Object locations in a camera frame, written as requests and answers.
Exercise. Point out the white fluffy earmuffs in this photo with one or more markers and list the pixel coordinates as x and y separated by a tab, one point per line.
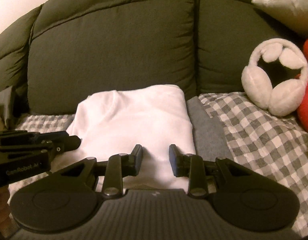
276	76

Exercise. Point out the folded grey garment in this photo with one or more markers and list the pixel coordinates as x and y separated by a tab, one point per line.
208	133

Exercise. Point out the white bear print t-shirt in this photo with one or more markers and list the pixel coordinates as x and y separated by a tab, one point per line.
113	122

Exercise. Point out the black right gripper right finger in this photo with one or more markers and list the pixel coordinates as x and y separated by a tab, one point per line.
190	166

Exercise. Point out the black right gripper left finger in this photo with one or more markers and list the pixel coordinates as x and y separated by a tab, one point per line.
119	166

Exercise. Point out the dark green sofa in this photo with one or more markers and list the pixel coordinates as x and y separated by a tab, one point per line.
62	51

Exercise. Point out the cream square pillow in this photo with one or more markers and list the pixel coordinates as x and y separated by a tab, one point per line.
292	13

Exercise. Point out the grey white checkered blanket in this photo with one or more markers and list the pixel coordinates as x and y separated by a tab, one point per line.
271	146

